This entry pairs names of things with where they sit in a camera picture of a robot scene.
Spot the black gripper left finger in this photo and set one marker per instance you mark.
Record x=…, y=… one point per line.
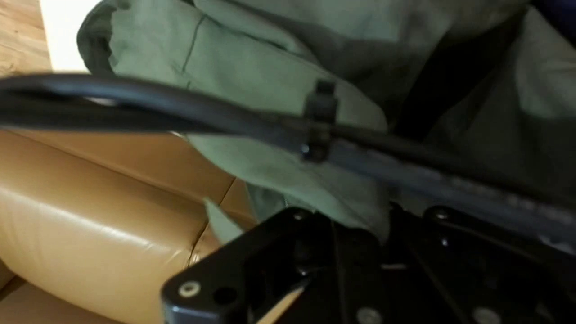
x=270, y=270

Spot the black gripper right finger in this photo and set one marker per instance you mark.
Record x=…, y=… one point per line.
x=479, y=270

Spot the dark green cloth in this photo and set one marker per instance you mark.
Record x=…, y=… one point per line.
x=270, y=65

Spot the brown leather sofa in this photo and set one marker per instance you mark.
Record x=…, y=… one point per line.
x=101, y=222

